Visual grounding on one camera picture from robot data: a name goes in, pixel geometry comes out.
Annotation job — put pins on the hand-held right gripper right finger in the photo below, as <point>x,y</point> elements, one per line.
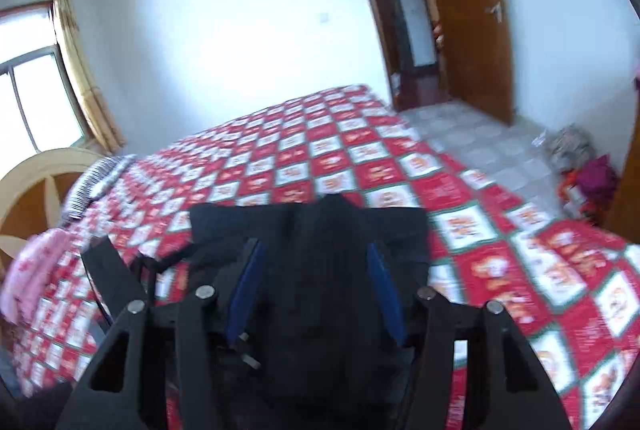
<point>387,295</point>

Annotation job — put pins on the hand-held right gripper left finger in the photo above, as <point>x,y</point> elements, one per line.
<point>245,295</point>

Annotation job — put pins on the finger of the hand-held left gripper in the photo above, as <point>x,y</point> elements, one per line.
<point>112,270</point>

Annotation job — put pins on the black puffer jacket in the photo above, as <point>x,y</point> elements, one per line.
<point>310,285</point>

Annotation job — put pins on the grey patterned clothes pile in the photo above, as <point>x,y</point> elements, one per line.
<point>570,145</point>

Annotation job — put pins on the pink folded quilt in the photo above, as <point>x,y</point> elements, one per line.
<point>32,270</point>

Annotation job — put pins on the striped pillow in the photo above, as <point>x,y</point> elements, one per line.
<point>97,182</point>

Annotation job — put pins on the red checkered bedspread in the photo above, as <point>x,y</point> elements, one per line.
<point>400,190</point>

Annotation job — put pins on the cream and brown headboard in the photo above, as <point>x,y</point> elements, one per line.
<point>30,180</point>

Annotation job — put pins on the window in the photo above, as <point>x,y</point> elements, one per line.
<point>35,95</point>

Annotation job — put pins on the yellow patterned curtain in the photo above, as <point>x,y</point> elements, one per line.
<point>87,80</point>

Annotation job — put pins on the clear plastic bag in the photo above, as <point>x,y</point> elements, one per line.
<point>541,139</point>

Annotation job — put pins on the maroon cloth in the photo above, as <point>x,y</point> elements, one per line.
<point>597,177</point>

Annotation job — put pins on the wooden cabinet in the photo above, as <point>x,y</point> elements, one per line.
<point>625,195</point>

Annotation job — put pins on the brown wooden door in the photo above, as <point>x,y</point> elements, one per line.
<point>470,35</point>

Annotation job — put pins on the brown door frame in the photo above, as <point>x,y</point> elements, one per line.
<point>370,10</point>

